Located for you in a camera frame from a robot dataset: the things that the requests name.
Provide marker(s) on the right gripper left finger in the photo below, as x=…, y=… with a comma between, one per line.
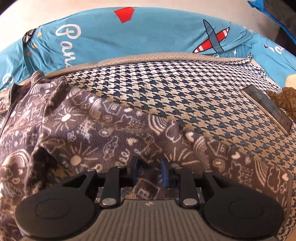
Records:
x=68, y=208

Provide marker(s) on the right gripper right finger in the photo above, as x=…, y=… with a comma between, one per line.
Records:
x=227, y=207

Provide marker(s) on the grey patterned fleece garment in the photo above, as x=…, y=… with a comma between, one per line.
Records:
x=50, y=123

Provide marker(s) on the smartphone with gold edge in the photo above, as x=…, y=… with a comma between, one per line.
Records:
x=263, y=102

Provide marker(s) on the brown plush toy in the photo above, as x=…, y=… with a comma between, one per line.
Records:
x=285, y=100

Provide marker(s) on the blue white houndstooth mat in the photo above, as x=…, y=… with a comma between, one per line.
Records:
x=198, y=93

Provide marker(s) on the teal cartoon bed sheet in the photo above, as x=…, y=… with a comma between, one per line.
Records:
x=98, y=34

